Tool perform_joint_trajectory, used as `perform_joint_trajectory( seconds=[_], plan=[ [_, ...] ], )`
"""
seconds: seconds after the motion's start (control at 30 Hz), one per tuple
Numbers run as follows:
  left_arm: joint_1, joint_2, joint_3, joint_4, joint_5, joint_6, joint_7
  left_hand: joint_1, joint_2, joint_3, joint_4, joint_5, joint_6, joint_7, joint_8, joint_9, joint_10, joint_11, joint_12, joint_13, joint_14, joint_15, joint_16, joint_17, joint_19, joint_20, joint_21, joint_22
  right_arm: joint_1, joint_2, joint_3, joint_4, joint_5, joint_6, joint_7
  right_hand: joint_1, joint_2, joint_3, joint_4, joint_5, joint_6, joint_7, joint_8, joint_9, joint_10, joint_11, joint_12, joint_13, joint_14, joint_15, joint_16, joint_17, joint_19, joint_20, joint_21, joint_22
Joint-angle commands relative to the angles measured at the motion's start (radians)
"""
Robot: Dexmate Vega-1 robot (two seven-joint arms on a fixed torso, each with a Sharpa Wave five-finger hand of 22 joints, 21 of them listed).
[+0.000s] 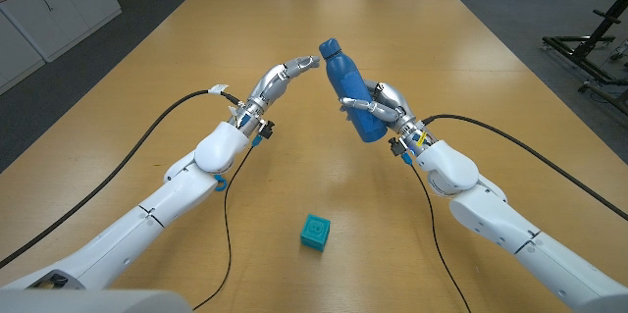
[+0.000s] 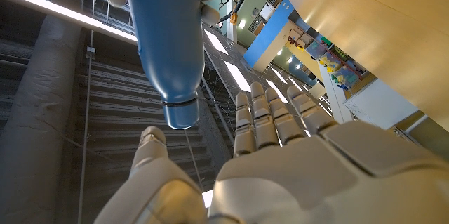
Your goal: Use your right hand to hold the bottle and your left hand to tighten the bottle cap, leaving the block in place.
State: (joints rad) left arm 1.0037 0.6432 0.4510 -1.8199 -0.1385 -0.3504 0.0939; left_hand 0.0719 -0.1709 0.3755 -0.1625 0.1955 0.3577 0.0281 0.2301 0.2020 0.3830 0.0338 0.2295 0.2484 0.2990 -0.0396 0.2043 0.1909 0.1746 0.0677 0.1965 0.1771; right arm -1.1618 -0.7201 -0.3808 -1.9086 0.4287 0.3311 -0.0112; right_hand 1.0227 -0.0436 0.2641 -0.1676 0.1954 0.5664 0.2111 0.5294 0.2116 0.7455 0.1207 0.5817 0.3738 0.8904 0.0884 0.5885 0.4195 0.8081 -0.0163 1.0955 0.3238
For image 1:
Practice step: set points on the white low cabinet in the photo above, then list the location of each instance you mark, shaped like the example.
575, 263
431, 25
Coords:
49, 14

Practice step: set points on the teal cube block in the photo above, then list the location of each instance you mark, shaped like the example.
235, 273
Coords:
315, 232

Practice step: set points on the black metal stand frame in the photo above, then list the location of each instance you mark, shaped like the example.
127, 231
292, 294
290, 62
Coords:
584, 50

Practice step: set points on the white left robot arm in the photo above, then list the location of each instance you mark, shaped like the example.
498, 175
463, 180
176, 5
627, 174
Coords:
181, 193

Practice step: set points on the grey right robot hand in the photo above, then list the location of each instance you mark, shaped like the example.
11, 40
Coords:
397, 104

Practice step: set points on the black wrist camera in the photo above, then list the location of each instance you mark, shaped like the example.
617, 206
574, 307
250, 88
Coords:
266, 129
396, 146

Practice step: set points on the blue metal bottle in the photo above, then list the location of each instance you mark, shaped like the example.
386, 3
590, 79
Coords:
348, 77

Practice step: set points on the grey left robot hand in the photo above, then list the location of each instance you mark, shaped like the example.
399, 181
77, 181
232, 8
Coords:
270, 87

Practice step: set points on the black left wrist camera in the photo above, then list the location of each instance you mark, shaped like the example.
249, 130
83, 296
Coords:
266, 129

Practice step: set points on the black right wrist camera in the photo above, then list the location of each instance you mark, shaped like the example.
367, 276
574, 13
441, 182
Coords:
396, 146

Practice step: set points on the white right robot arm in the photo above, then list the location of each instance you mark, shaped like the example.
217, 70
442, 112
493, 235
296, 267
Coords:
490, 215

